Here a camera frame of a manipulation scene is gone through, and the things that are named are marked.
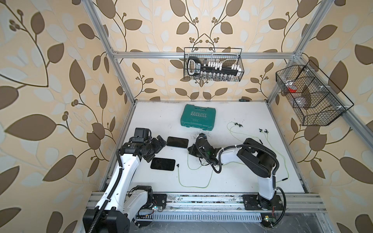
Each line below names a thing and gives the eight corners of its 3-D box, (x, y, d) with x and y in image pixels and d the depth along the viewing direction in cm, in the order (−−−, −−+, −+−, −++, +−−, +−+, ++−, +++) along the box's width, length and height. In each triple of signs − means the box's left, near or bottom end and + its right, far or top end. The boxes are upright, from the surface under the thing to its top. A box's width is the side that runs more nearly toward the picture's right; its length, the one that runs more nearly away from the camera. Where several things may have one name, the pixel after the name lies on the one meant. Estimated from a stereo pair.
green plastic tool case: (179, 126, 107) (179, 122, 103) (185, 107, 119) (185, 103, 115) (213, 132, 104) (213, 128, 100) (215, 111, 116) (216, 107, 112)
